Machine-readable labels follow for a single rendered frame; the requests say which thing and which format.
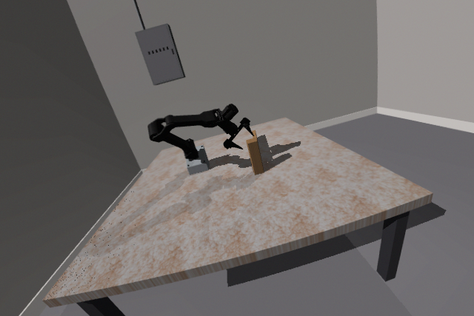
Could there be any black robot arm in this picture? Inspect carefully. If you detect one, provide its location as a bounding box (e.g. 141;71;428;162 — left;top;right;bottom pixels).
147;104;238;161

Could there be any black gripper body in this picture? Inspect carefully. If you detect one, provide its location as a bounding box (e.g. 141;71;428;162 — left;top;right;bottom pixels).
223;118;250;149

